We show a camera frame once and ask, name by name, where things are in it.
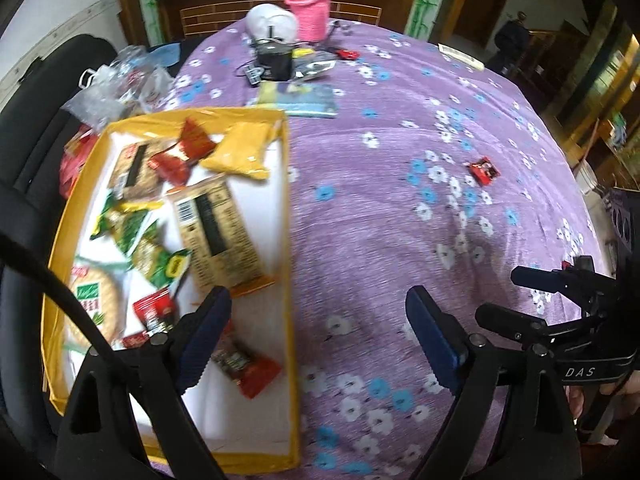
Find green peas packet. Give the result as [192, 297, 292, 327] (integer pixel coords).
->
[131, 232, 193, 293]
[90, 192, 163, 253]

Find black chair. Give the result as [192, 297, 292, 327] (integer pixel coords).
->
[0, 34, 123, 311]

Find black cable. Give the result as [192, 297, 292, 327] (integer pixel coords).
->
[0, 232, 166, 480]

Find green blue book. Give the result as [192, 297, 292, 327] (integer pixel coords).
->
[256, 81, 337, 118]

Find pink knitted bottle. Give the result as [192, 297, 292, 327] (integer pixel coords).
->
[285, 0, 333, 43]

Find clear plastic bag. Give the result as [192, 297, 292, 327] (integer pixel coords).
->
[62, 45, 176, 128]

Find clear biscuit packet orange edge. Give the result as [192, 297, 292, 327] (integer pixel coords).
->
[167, 174, 277, 297]

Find clear biscuit packet yellow edge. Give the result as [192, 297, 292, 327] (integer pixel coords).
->
[109, 140, 168, 201]

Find white round container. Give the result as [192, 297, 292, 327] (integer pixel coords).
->
[247, 4, 301, 46]

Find blue cloth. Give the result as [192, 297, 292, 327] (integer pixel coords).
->
[150, 42, 181, 66]

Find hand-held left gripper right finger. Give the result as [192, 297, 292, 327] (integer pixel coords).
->
[406, 285, 583, 480]

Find purple floral tablecloth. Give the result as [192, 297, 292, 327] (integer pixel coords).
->
[145, 12, 621, 480]

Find clear bag of seeds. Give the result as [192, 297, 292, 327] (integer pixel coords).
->
[292, 55, 337, 81]

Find yellow snack packet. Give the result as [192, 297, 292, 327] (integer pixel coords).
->
[200, 121, 278, 182]

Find black electronic device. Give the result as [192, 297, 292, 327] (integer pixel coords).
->
[245, 37, 296, 86]

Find wooden door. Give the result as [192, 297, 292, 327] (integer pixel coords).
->
[450, 0, 516, 51]

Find white remote control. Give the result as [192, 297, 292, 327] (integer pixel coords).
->
[438, 43, 485, 72]

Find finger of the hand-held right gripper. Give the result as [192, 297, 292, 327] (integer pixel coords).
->
[511, 255, 618, 306]
[474, 302, 556, 348]

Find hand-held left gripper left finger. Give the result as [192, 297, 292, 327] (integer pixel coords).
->
[55, 285, 233, 480]

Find yellow cardboard box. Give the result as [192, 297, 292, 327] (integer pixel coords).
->
[41, 107, 301, 476]

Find person's right hand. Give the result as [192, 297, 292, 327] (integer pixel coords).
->
[566, 370, 640, 417]

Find red plastic bag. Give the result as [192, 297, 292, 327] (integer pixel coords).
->
[59, 127, 101, 200]

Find white bucket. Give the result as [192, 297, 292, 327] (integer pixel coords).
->
[574, 160, 602, 196]

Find wooden cabinet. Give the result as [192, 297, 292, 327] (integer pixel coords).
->
[115, 0, 426, 53]

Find round cracker packet green label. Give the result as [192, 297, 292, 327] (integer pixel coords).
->
[62, 255, 133, 356]

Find wooden stair railing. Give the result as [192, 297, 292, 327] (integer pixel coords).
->
[520, 20, 591, 111]

